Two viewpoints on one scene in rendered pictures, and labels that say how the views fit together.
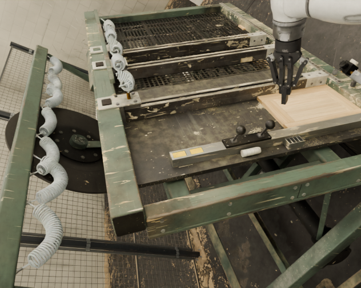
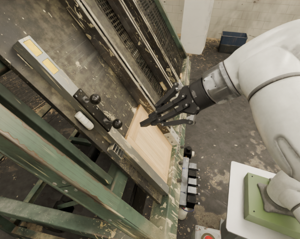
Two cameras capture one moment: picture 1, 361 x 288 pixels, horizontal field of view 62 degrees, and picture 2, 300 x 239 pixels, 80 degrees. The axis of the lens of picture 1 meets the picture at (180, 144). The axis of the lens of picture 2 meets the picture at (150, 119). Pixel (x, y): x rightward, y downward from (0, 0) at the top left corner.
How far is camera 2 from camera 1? 54 cm
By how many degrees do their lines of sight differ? 19
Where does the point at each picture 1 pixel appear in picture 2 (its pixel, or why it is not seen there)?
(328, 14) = (272, 114)
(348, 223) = (79, 222)
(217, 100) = (120, 73)
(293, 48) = (200, 101)
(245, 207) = (4, 147)
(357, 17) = (290, 152)
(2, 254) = not seen: outside the picture
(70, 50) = not seen: outside the picture
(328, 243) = (56, 218)
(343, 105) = (164, 166)
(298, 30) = (224, 94)
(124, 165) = not seen: outside the picture
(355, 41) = (200, 145)
